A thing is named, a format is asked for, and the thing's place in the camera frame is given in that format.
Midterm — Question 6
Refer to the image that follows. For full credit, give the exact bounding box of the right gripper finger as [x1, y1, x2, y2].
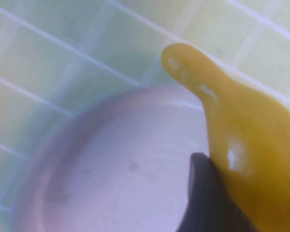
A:
[180, 152, 255, 232]

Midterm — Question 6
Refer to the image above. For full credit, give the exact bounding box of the shorter yellow toy banana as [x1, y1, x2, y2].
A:
[160, 43, 290, 232]

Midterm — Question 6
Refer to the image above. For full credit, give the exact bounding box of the pale blue round plate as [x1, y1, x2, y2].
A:
[14, 84, 216, 232]

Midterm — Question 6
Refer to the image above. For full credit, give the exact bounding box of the green checked tablecloth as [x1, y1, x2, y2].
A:
[0, 0, 290, 232]

